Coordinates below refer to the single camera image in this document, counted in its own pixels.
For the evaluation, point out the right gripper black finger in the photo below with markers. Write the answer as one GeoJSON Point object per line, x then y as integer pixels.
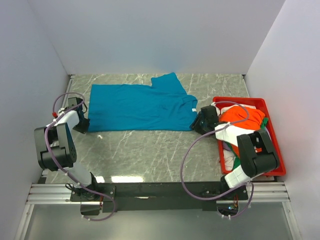
{"type": "Point", "coordinates": [202, 129]}
{"type": "Point", "coordinates": [197, 123]}

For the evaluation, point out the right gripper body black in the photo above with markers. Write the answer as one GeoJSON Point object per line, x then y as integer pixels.
{"type": "Point", "coordinates": [203, 124]}

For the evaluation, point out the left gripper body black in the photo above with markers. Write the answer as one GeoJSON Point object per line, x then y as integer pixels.
{"type": "Point", "coordinates": [85, 121]}

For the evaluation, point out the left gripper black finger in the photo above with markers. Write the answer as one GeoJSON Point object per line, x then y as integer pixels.
{"type": "Point", "coordinates": [81, 129]}
{"type": "Point", "coordinates": [84, 123]}

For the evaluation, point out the teal t shirt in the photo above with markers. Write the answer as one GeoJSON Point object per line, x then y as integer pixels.
{"type": "Point", "coordinates": [163, 105]}

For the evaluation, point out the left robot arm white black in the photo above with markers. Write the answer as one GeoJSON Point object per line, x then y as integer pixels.
{"type": "Point", "coordinates": [59, 138]}

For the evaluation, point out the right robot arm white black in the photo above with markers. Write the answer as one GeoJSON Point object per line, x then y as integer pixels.
{"type": "Point", "coordinates": [257, 155]}

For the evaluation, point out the orange t shirt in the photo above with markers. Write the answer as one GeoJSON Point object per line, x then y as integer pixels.
{"type": "Point", "coordinates": [247, 121]}

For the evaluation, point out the white t shirt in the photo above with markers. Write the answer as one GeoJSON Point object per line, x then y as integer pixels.
{"type": "Point", "coordinates": [229, 156]}

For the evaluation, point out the lavender t shirt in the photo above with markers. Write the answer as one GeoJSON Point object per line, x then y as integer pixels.
{"type": "Point", "coordinates": [227, 146]}

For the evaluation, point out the green t shirt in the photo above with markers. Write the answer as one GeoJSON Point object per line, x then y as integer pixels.
{"type": "Point", "coordinates": [237, 162]}

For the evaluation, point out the black base bar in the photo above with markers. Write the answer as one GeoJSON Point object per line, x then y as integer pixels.
{"type": "Point", "coordinates": [146, 196]}

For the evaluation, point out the red plastic bin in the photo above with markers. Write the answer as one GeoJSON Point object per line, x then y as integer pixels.
{"type": "Point", "coordinates": [260, 104]}

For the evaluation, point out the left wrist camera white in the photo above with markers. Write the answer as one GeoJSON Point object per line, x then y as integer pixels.
{"type": "Point", "coordinates": [58, 113]}

